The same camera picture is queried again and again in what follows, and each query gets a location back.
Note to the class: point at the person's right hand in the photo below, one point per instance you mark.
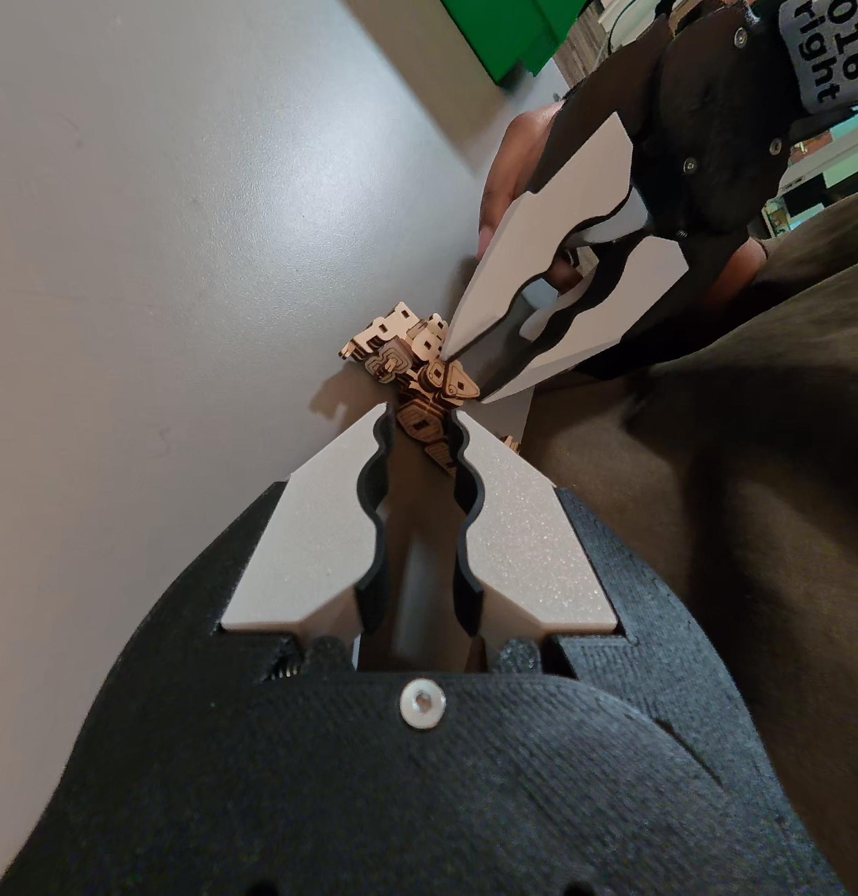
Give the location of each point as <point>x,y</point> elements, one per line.
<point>506,182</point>

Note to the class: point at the green plastic storage bin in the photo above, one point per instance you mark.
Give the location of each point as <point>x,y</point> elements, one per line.
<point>499,35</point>

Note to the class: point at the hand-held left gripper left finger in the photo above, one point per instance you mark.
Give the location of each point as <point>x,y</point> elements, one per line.
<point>310,539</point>

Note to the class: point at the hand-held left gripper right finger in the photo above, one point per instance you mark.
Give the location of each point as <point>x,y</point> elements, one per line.
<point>534,546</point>

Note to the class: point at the grey desk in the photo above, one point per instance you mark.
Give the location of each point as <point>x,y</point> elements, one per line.
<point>156,280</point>

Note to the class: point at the wooden robot model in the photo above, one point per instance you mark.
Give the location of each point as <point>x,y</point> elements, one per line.
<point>387,346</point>

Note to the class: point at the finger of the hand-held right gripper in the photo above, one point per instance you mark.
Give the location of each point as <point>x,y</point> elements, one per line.
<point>632,294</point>
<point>562,189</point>

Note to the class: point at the person's olive brown clothing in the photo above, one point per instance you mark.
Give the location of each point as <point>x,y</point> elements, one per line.
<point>751,490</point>

